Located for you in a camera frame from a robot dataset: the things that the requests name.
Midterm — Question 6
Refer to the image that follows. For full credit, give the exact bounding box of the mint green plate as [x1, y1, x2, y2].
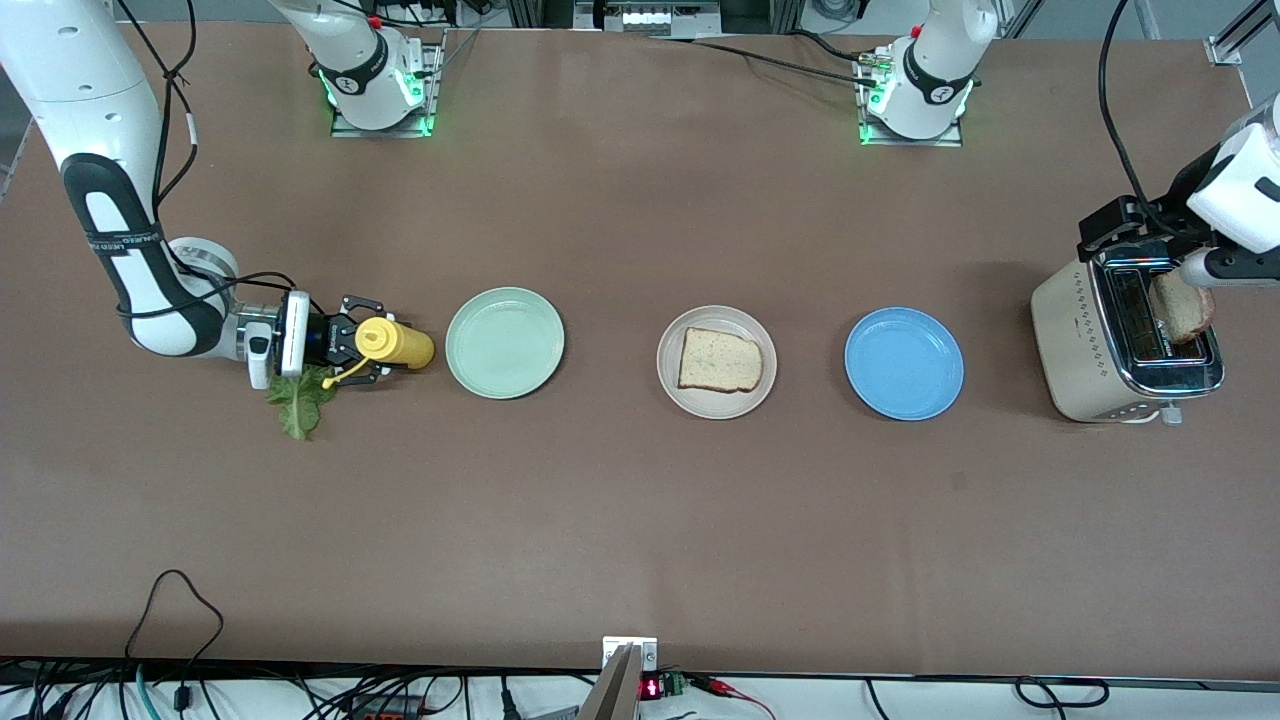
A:
[445, 287, 566, 401]

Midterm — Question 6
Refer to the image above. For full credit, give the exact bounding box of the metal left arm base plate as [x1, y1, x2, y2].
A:
[858, 55, 966, 149]

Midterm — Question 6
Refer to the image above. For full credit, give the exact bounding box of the yellow mustard squeeze bottle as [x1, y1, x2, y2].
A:
[322, 315, 436, 389]

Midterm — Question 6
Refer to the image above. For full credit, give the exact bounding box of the green lettuce leaf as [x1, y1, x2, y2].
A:
[266, 362, 341, 442]

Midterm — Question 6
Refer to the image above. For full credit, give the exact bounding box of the square bread slice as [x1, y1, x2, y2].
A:
[678, 327, 764, 394]

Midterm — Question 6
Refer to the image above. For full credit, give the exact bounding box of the black looped usb cable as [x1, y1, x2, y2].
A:
[125, 570, 224, 713]

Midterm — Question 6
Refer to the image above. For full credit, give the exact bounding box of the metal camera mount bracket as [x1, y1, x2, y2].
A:
[578, 637, 661, 720]

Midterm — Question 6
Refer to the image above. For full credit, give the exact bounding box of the black cable on table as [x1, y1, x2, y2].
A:
[650, 30, 886, 89]

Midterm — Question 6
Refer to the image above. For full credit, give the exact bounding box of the beige chrome toaster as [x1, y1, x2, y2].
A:
[1030, 240, 1227, 428]

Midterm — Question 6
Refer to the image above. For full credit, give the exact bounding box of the black coiled cable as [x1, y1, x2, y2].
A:
[1015, 677, 1111, 709]

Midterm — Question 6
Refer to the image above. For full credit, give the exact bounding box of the beige plate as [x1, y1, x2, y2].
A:
[656, 305, 778, 421]

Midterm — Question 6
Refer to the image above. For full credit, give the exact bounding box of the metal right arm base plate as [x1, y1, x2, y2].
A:
[330, 40, 442, 139]

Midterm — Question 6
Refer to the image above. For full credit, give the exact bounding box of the black box with lights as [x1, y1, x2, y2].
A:
[573, 0, 723, 37]

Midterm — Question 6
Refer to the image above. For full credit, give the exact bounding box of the red clip wire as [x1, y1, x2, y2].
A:
[690, 675, 776, 720]

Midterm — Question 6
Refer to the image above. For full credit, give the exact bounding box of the blue plate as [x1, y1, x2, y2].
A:
[844, 307, 965, 422]

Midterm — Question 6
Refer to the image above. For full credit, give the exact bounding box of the aluminium frame profile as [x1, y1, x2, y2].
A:
[1205, 0, 1280, 67]

